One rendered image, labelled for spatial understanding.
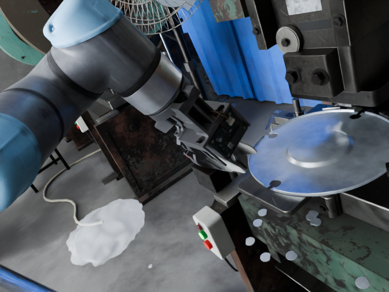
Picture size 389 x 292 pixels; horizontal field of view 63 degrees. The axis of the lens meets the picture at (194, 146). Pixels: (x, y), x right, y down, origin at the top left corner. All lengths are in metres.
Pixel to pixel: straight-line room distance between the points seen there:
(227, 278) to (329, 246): 0.91
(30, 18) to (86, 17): 1.39
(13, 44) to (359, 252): 3.22
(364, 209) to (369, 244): 0.06
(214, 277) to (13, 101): 1.35
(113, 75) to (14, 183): 0.16
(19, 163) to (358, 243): 0.58
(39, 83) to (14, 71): 6.63
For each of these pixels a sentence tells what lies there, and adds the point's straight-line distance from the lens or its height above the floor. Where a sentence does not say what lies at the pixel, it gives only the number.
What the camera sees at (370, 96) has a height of 0.88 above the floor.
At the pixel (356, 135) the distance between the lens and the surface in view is 0.71.
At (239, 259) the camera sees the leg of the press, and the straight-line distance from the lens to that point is 0.98.
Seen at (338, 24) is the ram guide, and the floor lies 1.03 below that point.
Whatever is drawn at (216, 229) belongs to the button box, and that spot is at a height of 0.60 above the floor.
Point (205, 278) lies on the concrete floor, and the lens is 1.58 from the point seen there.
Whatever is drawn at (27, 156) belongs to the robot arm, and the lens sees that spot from 0.29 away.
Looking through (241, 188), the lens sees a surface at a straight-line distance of 0.64.
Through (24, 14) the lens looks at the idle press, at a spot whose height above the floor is 1.29.
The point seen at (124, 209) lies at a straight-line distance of 1.98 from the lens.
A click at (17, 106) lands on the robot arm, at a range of 0.32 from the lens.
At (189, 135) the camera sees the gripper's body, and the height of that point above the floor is 0.98.
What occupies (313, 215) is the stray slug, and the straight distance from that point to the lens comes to 0.74.
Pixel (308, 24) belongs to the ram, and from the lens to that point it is 0.62.
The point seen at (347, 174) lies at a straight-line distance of 0.61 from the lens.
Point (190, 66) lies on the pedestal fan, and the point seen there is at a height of 0.83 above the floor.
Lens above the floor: 1.16
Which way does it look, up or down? 27 degrees down
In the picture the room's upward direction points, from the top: 24 degrees counter-clockwise
